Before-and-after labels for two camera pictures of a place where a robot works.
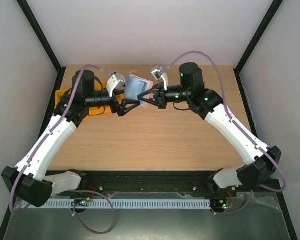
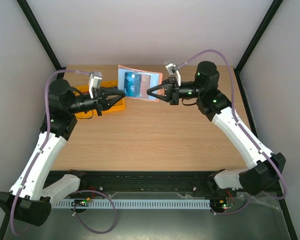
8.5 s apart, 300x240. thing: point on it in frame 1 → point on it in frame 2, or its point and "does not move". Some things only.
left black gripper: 120,109 → 102,102
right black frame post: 269,16 does not move
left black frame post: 44,43 does not move
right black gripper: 161,98 → 174,91
